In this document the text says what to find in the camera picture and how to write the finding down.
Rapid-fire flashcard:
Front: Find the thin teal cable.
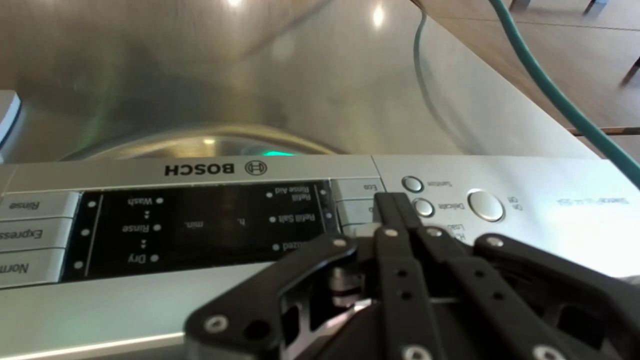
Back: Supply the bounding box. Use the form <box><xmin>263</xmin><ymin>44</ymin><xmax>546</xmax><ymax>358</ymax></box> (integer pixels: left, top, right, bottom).
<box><xmin>489</xmin><ymin>0</ymin><xmax>640</xmax><ymax>190</ymax></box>

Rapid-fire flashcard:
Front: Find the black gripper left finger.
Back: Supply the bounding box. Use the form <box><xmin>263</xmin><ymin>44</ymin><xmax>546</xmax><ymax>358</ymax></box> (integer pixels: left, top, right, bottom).
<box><xmin>184</xmin><ymin>192</ymin><xmax>447</xmax><ymax>360</ymax></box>

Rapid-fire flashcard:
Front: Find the stainless steel Bosch dishwasher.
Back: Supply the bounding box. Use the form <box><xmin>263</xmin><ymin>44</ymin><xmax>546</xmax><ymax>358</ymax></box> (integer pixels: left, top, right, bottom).
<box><xmin>0</xmin><ymin>0</ymin><xmax>640</xmax><ymax>360</ymax></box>

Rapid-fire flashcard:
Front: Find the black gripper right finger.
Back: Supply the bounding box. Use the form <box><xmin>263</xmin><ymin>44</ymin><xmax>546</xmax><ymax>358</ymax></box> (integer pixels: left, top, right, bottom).
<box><xmin>399</xmin><ymin>192</ymin><xmax>640</xmax><ymax>360</ymax></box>

